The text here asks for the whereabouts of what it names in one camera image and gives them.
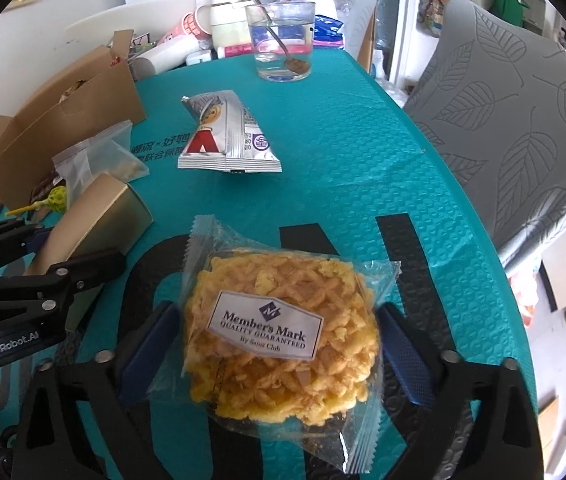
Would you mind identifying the metal spoon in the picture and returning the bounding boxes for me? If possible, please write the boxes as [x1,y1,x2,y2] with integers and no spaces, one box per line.
[248,0,314,75]

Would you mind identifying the yellow green lollipop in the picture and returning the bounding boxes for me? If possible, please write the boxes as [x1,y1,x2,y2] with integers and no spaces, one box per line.
[4,185,70,218]

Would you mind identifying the white paper roll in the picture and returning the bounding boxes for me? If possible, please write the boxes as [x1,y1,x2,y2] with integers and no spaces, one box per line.
[133,35,201,78]

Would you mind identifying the small clear zip bag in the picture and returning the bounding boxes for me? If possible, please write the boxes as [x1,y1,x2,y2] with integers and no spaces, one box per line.
[52,119,150,201]

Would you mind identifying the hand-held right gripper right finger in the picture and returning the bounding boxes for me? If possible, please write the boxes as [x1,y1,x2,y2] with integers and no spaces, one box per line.
[375,302,546,480]

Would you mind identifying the grey ribbed cushion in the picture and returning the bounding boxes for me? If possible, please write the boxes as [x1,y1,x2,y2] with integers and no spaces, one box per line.
[345,0,379,73]

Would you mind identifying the green tote bag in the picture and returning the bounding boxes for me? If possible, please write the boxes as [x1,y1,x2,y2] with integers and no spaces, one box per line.
[493,0,531,23]

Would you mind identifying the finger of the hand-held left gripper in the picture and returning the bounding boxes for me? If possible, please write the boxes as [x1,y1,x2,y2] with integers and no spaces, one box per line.
[0,249,127,331]
[0,222,52,268]

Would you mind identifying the white foam board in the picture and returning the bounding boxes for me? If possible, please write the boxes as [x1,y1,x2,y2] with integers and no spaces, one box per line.
[66,0,199,41]

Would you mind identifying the blue printed pack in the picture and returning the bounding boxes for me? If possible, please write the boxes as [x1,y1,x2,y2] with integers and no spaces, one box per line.
[313,12,349,48]

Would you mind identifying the clear glass mug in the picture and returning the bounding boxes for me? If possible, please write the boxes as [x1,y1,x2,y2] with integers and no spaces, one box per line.
[244,1,317,82]

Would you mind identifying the pink tube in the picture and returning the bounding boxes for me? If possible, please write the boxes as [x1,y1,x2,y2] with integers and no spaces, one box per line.
[215,42,256,59]

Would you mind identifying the yellow crispy snack packet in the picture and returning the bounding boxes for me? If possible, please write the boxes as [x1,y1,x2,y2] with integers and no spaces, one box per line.
[182,215,400,461]

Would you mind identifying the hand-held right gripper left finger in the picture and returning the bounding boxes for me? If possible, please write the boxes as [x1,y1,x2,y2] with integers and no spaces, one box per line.
[16,300,184,480]

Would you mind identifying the white thermos jug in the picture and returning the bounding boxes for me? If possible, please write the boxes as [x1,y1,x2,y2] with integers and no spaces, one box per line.
[195,0,256,51]

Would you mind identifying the grey leaf-pattern chair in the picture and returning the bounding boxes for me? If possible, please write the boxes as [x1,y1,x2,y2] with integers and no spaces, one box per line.
[403,0,566,251]

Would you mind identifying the pink paper cup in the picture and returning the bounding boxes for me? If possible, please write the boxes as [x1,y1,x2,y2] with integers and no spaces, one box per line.
[170,7,214,41]

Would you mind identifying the brown cardboard box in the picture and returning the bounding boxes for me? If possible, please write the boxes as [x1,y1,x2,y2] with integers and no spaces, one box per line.
[0,30,148,211]

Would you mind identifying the gold paper box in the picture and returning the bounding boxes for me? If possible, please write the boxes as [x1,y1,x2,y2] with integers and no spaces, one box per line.
[26,172,154,281]

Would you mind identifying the patterned hanging bag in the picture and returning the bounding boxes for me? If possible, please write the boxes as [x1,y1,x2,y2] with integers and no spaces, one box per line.
[420,0,448,36]

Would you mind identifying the silver snack packet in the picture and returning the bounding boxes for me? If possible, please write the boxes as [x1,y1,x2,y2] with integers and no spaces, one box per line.
[177,90,282,175]

